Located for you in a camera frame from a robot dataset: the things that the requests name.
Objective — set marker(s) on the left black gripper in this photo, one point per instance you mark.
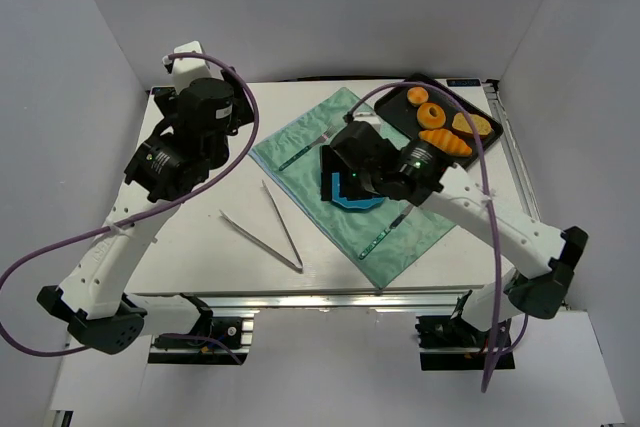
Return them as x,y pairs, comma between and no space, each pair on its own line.
240,98

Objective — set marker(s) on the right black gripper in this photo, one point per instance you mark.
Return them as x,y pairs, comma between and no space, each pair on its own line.
329,173

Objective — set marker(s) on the orange ring donut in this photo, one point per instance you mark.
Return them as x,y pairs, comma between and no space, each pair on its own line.
431,116

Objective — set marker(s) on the small round bun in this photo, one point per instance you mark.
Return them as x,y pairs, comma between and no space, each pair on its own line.
416,96

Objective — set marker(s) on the metal tongs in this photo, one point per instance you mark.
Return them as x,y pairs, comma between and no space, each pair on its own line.
267,229

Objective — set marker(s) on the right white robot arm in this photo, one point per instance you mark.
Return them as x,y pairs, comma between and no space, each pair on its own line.
543,257

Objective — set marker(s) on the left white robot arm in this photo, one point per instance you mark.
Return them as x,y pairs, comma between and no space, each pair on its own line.
92,300

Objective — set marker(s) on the brown bread slice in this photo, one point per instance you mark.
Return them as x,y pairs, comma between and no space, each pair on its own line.
478,124

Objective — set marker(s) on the blue dotted plate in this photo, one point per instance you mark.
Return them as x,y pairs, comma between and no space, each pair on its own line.
350,204

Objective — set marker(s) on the green patterned placemat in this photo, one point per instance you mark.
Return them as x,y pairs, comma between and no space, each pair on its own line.
350,231

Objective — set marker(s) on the orange croissant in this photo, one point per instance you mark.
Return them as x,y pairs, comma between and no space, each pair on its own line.
447,142

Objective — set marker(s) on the green handled fork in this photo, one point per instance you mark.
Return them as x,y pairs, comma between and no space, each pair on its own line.
326,135

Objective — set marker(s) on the green handled knife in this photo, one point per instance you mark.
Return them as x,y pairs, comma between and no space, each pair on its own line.
385,232

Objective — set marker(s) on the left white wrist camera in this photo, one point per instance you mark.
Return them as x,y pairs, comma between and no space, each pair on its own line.
184,71

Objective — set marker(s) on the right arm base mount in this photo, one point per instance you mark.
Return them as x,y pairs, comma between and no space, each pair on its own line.
445,345

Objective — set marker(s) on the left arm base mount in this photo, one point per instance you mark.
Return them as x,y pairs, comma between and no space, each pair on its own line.
221,341

